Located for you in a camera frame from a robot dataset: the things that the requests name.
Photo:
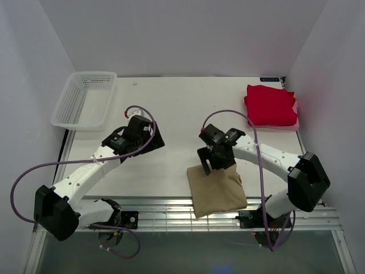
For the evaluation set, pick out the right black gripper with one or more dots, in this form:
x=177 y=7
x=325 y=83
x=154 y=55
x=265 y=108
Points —
x=204 y=154

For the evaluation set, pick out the aluminium rail frame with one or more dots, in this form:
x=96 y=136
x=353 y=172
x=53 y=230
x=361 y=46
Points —
x=176 y=215

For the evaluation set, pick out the red folded t shirt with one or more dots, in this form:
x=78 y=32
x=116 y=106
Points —
x=267 y=106

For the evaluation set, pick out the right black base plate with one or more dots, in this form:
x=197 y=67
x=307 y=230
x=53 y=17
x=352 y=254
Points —
x=254 y=219

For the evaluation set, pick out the beige t shirt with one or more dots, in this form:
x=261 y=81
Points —
x=220 y=191

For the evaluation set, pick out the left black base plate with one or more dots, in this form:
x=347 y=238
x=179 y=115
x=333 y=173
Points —
x=125 y=219

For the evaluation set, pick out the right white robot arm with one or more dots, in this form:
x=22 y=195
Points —
x=305 y=176

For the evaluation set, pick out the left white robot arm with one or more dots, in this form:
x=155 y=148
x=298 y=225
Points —
x=61 y=209

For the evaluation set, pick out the white plastic mesh basket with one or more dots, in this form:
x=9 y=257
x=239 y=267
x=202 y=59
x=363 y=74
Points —
x=85 y=101

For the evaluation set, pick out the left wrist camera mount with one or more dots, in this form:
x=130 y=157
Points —
x=138 y=112

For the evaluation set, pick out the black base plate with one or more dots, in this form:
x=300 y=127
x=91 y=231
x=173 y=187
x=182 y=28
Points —
x=125 y=219
x=254 y=219

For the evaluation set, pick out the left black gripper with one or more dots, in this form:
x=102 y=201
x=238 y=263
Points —
x=157 y=142

